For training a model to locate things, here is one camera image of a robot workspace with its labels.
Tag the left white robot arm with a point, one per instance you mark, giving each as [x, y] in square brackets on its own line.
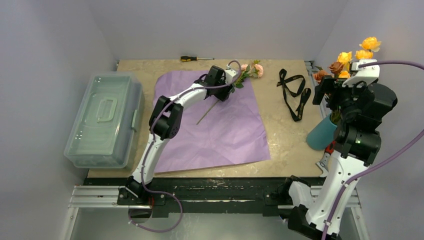
[165, 122]

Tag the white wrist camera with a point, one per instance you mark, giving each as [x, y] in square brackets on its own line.
[364, 70]
[230, 75]

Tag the pink wrapping paper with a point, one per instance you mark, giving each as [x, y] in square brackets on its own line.
[217, 133]

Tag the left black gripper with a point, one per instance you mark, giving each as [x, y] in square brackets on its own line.
[224, 95]

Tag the pink rose stem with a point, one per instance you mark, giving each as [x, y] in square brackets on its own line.
[248, 71]

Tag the teal vase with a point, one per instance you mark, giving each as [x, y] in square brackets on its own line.
[322, 134]

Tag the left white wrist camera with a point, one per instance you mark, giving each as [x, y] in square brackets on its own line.
[230, 75]

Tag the orange handled cutter tool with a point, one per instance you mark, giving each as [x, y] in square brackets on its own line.
[323, 164]

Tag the black printed ribbon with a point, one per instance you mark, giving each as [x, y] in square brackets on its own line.
[302, 91]

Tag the yellow rose stem bunch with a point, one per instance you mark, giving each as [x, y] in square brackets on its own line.
[368, 47]

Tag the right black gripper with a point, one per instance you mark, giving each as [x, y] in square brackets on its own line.
[322, 89]

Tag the yellow black screwdriver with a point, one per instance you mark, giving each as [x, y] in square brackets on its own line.
[186, 58]

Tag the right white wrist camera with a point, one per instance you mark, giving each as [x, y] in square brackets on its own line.
[364, 70]

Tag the brown rose stem bunch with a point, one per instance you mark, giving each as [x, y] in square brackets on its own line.
[328, 71]

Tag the black aluminium base frame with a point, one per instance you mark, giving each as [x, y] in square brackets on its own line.
[268, 196]

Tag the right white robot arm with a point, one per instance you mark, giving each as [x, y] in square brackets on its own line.
[357, 142]

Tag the clear plastic storage box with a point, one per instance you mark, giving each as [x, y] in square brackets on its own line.
[108, 120]

